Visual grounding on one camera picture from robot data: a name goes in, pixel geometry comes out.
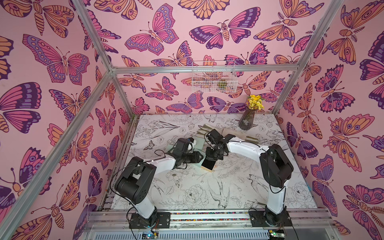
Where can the white wire basket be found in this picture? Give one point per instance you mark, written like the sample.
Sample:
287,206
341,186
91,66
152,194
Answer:
211,78

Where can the yellow flowers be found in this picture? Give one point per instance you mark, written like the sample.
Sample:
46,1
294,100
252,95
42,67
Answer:
255,103

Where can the dark glass vase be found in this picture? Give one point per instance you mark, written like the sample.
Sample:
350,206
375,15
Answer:
247,120

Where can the white work glove left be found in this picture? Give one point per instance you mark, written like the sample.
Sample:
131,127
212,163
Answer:
205,129

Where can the white work glove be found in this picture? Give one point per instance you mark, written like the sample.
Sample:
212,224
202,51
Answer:
205,129
244,137

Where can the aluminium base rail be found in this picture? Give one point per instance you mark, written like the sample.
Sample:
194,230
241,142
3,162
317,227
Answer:
300,224

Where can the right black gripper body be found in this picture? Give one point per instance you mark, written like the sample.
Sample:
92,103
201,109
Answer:
214,150

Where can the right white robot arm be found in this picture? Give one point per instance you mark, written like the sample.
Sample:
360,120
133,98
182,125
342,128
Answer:
276,168

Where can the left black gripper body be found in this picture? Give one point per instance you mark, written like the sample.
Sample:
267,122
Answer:
189,158

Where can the white work glove right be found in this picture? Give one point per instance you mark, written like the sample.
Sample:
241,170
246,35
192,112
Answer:
244,137

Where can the mint jewelry box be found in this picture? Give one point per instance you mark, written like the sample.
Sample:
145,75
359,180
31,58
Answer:
208,164
199,143
169,148

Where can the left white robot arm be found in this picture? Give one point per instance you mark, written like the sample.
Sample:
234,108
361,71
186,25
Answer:
134,182

